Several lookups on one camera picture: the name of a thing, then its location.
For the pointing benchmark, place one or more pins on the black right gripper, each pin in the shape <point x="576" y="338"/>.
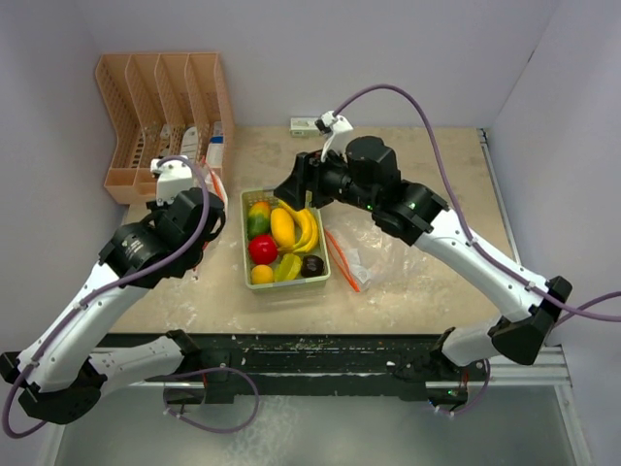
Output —
<point x="308" y="175"/>

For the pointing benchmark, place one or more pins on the yellow banana bunch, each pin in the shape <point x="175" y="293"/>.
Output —
<point x="309" y="230"/>

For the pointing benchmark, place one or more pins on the yellow star fruit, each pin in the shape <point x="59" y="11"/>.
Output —
<point x="289" y="268"/>

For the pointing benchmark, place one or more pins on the yellow mango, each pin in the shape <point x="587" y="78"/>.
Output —
<point x="283" y="228"/>

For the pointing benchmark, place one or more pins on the clear zip bag orange zipper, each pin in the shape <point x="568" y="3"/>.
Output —
<point x="213" y="181"/>

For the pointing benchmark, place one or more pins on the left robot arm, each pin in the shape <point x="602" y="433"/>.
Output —
<point x="61" y="376"/>

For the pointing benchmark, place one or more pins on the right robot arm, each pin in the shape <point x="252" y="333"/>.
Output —
<point x="367" y="177"/>

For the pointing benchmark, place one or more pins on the clear zip bag on table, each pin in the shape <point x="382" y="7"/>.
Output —
<point x="365" y="256"/>

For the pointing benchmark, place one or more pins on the green orange mango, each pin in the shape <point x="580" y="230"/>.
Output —
<point x="258" y="220"/>

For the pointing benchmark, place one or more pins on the pale green plastic basket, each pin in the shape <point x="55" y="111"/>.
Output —
<point x="248" y="198"/>

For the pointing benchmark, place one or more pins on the red apple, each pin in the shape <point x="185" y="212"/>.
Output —
<point x="263" y="250"/>

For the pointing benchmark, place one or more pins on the small white green box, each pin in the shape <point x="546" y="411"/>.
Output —
<point x="303" y="127"/>

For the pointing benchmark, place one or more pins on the dark purple mangosteen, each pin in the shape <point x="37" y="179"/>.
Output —
<point x="312" y="266"/>

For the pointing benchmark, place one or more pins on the orange fruit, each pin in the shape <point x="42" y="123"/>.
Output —
<point x="261" y="274"/>

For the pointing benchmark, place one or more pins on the white blue items in organizer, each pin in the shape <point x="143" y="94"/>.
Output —
<point x="200" y="146"/>

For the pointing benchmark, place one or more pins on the pink desk file organizer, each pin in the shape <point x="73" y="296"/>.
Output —
<point x="142" y="92"/>

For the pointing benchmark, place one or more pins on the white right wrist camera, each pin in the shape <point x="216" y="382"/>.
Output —
<point x="336" y="130"/>

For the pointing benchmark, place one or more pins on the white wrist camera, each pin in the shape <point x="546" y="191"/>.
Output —
<point x="173" y="175"/>
<point x="336" y="130"/>

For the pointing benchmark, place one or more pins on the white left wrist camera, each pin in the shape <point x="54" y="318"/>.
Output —
<point x="173" y="175"/>

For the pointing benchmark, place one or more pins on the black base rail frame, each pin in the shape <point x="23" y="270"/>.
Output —
<point x="338" y="365"/>

